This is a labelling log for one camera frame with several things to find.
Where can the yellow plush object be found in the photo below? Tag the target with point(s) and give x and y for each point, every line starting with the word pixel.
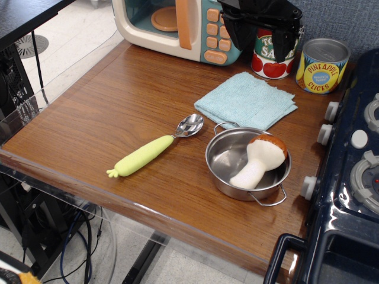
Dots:
pixel 10 277

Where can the round floor drain grate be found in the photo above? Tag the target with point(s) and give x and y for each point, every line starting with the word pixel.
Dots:
pixel 28 46

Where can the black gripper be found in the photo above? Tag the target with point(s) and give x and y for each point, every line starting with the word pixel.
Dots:
pixel 242 17

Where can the light blue folded cloth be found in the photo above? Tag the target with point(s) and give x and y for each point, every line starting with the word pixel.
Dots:
pixel 247 101

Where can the toy microwave oven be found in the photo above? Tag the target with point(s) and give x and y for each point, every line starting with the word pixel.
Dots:
pixel 192 30

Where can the small steel pot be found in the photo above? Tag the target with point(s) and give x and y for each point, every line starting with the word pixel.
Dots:
pixel 226 156

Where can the plush mushroom toy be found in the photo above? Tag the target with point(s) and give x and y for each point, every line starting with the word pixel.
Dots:
pixel 265 152

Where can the tomato sauce can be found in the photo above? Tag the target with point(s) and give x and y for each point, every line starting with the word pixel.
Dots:
pixel 264 63

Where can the black table leg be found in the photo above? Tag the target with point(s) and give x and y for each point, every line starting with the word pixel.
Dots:
pixel 142 263

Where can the clear acrylic table guard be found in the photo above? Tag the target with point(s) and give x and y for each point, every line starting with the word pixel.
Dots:
pixel 130 97

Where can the black side desk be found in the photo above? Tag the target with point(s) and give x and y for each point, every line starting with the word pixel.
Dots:
pixel 18 18

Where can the spoon with green carrot handle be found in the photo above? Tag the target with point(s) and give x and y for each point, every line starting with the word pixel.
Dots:
pixel 145 154

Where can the pineapple slices can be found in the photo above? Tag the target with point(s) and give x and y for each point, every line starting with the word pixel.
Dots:
pixel 322 65

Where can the dark blue toy stove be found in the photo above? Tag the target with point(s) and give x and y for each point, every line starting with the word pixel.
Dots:
pixel 341 242

